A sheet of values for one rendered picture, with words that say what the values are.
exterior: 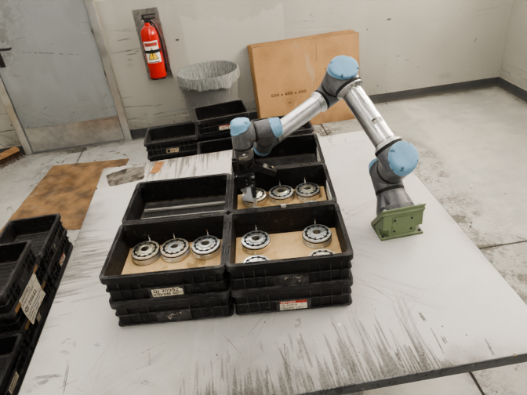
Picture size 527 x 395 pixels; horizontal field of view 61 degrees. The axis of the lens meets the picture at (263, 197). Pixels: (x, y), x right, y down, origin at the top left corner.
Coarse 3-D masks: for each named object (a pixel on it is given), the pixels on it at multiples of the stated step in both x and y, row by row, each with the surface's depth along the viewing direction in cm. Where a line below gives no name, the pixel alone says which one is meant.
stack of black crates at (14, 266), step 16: (0, 256) 223; (16, 256) 224; (32, 256) 222; (0, 272) 219; (16, 272) 203; (32, 272) 218; (0, 288) 209; (16, 288) 203; (48, 288) 234; (0, 304) 192; (16, 304) 199; (48, 304) 229; (0, 320) 195; (16, 320) 199; (32, 336) 211; (32, 352) 209
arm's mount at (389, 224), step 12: (420, 204) 172; (384, 216) 171; (396, 216) 172; (408, 216) 172; (420, 216) 174; (384, 228) 174; (396, 228) 175; (408, 228) 176; (420, 228) 179; (384, 240) 177
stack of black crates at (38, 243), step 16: (16, 224) 260; (32, 224) 262; (48, 224) 263; (0, 240) 246; (16, 240) 261; (32, 240) 259; (48, 240) 240; (64, 240) 263; (48, 256) 239; (64, 256) 259; (48, 272) 235
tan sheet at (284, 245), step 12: (240, 240) 165; (276, 240) 163; (288, 240) 162; (300, 240) 162; (336, 240) 159; (240, 252) 159; (264, 252) 158; (276, 252) 157; (288, 252) 156; (300, 252) 156; (336, 252) 154
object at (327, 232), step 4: (316, 224) 163; (320, 224) 163; (308, 228) 162; (312, 228) 161; (324, 228) 161; (328, 228) 160; (304, 232) 160; (308, 232) 160; (324, 232) 159; (328, 232) 159; (304, 236) 158; (308, 236) 158; (312, 236) 158; (320, 236) 157; (324, 236) 157; (328, 236) 157; (308, 240) 156; (312, 240) 156; (316, 240) 156; (320, 240) 155; (324, 240) 155
